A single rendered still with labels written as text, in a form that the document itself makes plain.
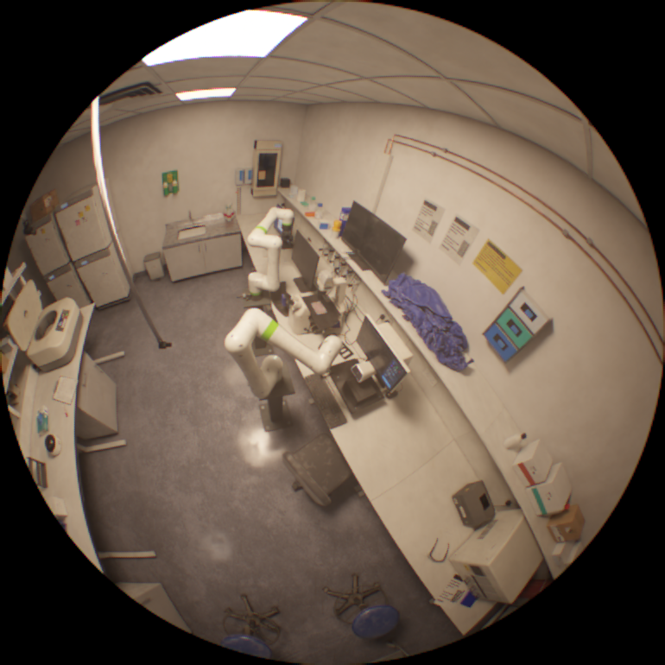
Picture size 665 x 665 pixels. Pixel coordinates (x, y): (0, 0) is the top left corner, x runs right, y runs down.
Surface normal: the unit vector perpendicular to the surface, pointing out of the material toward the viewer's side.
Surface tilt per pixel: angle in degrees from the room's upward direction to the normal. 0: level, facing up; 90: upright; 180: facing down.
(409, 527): 0
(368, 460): 0
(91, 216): 90
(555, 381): 90
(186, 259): 90
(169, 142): 90
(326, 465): 0
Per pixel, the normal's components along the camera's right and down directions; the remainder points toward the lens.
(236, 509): 0.19, -0.63
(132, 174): 0.45, 0.74
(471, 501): -0.52, -0.35
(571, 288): -0.87, 0.24
